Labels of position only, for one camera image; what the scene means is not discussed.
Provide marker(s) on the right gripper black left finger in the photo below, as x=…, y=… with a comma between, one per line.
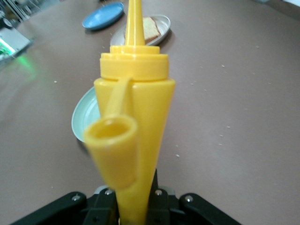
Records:
x=70, y=208

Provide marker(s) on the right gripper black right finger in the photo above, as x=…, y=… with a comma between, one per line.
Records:
x=187, y=211

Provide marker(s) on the yellow squeeze bottle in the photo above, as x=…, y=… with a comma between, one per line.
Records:
x=140, y=105

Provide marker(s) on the brown bread slice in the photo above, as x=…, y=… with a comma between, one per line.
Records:
x=151, y=30

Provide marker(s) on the mint green plate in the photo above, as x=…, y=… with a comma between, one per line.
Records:
x=86, y=110

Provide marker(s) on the beige plate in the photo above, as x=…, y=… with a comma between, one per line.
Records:
x=161, y=30

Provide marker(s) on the blue plate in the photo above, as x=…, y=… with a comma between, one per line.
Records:
x=100, y=17

